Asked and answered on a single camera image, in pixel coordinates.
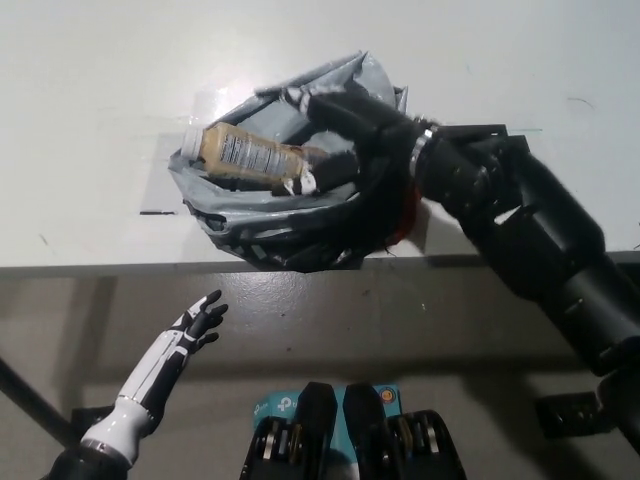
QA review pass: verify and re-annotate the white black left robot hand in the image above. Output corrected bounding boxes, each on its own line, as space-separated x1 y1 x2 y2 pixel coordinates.
116 289 230 422

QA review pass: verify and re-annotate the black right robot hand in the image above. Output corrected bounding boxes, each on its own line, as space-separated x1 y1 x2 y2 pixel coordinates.
271 87 436 197

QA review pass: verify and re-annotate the beige protein shake bottle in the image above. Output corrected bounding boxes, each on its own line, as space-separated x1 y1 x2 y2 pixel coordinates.
180 122 321 195

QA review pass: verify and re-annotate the red item in bag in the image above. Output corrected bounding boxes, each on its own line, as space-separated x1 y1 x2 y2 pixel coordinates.
392 182 424 247

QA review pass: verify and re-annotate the grey plastic bag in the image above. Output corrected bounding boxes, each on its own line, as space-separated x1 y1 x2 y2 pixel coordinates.
167 48 427 274

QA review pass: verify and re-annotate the teal tp-link box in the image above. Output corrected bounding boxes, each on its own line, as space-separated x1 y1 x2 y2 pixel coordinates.
252 382 404 480

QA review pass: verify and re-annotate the black table leg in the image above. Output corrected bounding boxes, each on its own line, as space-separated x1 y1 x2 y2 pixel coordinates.
0 353 79 447

